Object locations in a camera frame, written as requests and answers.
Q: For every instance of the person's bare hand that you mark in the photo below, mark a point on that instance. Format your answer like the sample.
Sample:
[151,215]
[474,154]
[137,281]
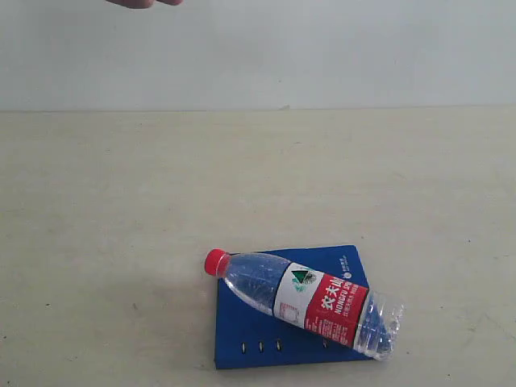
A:
[144,4]

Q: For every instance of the blue ring binder notebook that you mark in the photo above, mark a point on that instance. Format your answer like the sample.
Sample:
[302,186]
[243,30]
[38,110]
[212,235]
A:
[247,338]

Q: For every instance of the clear plastic water bottle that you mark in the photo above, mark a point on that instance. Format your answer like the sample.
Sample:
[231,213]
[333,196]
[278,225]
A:
[334,308]

